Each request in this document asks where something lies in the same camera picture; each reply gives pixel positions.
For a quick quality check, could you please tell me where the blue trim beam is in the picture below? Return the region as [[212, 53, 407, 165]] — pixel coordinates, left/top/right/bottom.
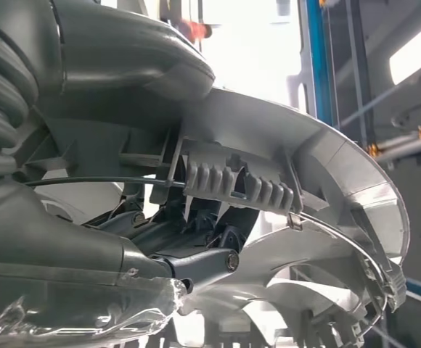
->
[[305, 0, 335, 127]]

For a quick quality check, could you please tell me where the ceiling pipe with brass fittings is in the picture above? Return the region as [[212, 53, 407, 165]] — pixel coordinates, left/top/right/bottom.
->
[[366, 120, 421, 162]]

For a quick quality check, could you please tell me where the ceiling light strip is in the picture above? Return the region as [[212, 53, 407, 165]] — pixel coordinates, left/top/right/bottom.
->
[[389, 13, 421, 86]]

